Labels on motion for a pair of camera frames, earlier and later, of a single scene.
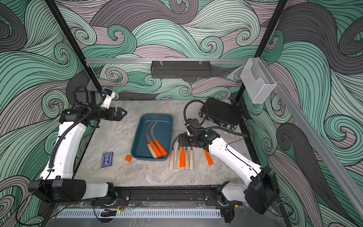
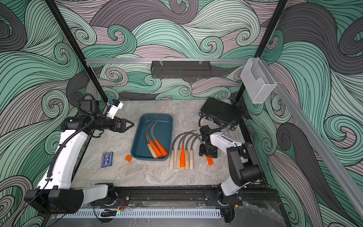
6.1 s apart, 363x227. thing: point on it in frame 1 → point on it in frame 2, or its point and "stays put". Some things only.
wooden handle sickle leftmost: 171,155 stays put
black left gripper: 118,117 → 122,129
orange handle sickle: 208,157 stays put
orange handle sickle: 155,147 stays put
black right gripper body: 188,140 → 208,150
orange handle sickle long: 158,144 stays put
